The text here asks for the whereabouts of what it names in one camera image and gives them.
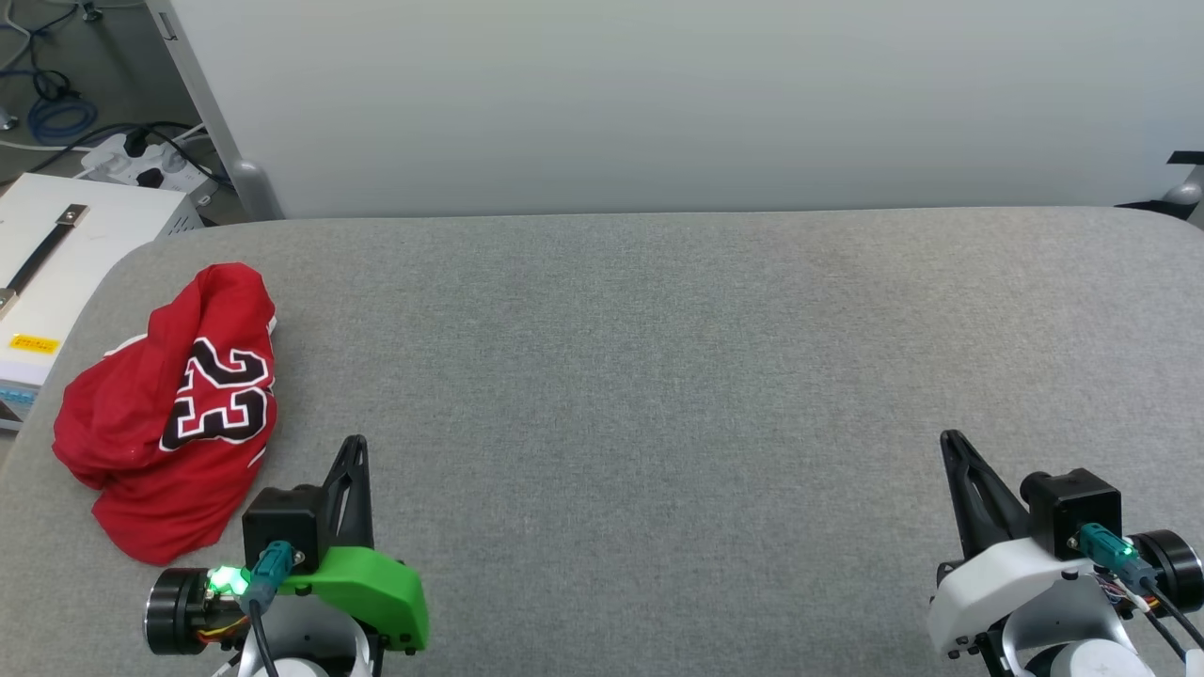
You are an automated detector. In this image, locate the grey partition foot black tape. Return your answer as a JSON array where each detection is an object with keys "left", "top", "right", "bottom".
[{"left": 1115, "top": 150, "right": 1204, "bottom": 227}]

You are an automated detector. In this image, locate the white power strip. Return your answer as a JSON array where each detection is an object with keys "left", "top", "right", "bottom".
[{"left": 80, "top": 132, "right": 222, "bottom": 204}]

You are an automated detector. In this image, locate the white metal stand leg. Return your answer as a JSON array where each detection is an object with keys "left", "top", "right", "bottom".
[{"left": 146, "top": 0, "right": 284, "bottom": 223}]

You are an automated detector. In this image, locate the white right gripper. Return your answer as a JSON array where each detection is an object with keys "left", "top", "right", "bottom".
[{"left": 927, "top": 430, "right": 1204, "bottom": 659}]

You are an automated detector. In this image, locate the right camera cable teal plug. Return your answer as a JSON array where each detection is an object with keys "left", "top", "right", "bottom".
[{"left": 1075, "top": 523, "right": 1204, "bottom": 652}]

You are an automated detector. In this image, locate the white partition panel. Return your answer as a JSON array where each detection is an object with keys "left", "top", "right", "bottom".
[{"left": 169, "top": 0, "right": 1204, "bottom": 220}]

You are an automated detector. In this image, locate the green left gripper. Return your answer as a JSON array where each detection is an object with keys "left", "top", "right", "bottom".
[{"left": 143, "top": 434, "right": 431, "bottom": 657}]

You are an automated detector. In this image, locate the red basketball jersey number 23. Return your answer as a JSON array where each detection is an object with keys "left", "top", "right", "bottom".
[{"left": 52, "top": 262, "right": 280, "bottom": 566}]

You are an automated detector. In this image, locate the blue coiled cable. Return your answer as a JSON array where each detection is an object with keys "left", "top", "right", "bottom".
[{"left": 25, "top": 92, "right": 99, "bottom": 145}]

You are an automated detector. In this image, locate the black power cable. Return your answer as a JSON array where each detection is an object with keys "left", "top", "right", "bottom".
[{"left": 47, "top": 120, "right": 231, "bottom": 191}]

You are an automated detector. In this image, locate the left camera cable teal plug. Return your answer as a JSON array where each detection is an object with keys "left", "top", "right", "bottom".
[{"left": 245, "top": 540, "right": 298, "bottom": 677}]

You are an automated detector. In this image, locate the camera cable teal plug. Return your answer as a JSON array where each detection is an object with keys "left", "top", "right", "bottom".
[
  {"left": 245, "top": 540, "right": 298, "bottom": 677},
  {"left": 1075, "top": 523, "right": 1204, "bottom": 652}
]

